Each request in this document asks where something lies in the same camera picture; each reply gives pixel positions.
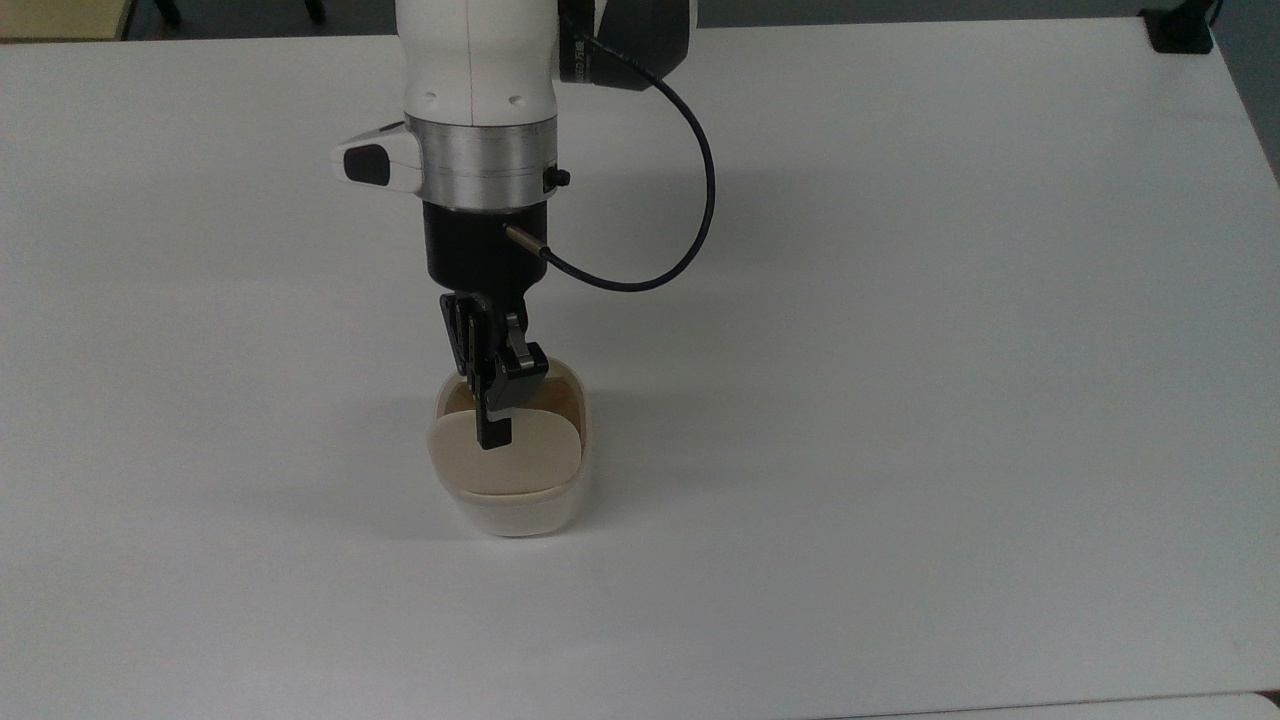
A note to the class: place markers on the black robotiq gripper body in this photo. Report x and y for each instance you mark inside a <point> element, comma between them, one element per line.
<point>480,250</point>

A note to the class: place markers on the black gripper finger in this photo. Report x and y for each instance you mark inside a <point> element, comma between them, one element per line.
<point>525,362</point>
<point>488,400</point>

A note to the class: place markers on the beige trash bin lid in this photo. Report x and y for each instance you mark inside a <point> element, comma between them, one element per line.
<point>530,460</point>

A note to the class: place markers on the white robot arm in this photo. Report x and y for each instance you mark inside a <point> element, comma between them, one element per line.
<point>480,70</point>

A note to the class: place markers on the white trash bin body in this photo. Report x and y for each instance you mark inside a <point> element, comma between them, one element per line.
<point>520,518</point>

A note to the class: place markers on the black chair leg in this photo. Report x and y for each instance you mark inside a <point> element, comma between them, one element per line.
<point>168,10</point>
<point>315,9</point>

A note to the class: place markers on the light wooden furniture panel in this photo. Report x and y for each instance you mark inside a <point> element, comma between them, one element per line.
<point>60,18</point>

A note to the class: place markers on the black table clamp mount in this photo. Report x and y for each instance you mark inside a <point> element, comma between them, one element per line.
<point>1178,35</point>

